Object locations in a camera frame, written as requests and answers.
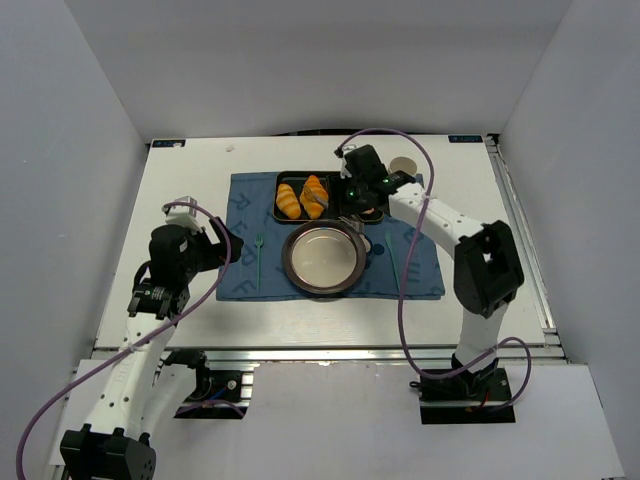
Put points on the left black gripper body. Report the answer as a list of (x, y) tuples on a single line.
[(218, 245)]

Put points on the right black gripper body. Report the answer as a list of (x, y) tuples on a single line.
[(355, 220)]

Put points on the orange striped croissant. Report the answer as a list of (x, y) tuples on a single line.
[(313, 209)]

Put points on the metal tongs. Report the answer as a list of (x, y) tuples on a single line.
[(352, 220)]

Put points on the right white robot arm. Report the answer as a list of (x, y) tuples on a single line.
[(487, 271)]

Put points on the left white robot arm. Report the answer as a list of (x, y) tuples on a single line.
[(114, 441)]

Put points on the teal plastic fork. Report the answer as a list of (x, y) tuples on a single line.
[(258, 243)]

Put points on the black rectangular tray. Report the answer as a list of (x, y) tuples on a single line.
[(296, 180)]

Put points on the light green mug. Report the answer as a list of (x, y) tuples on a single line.
[(403, 164)]

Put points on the pale striped croissant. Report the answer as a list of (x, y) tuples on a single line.
[(287, 202)]

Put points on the teal plastic knife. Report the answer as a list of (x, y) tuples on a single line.
[(389, 245)]

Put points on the dark rimmed white plate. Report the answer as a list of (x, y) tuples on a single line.
[(324, 257)]

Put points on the left blue table label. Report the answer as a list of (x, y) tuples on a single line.
[(168, 143)]

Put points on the blue table label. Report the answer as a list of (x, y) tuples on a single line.
[(465, 139), (168, 143)]

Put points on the right blue table label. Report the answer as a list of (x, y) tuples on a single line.
[(465, 139)]

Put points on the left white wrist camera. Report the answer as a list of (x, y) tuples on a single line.
[(181, 212)]

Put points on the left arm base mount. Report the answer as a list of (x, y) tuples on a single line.
[(217, 393)]

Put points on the aluminium table side rail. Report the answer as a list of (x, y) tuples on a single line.
[(534, 284)]

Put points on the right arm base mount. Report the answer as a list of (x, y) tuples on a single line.
[(467, 399)]

